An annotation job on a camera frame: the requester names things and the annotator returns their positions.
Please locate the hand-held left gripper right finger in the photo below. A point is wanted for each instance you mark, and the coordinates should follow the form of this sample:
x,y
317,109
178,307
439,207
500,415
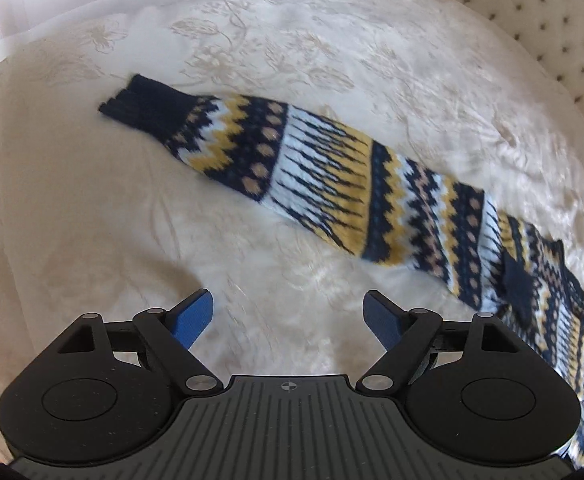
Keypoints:
x,y
380,318

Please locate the cream tufted headboard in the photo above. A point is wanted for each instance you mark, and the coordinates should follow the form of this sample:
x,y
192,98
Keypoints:
x,y
547,20

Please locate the navy yellow patterned knit sweater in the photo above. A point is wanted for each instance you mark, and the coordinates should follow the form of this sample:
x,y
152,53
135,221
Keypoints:
x,y
322,175

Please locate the cream embroidered bedspread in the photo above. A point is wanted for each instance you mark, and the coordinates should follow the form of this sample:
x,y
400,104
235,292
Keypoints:
x,y
121,210

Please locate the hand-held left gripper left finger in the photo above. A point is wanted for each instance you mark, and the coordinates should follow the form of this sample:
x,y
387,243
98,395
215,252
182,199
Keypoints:
x,y
191,318

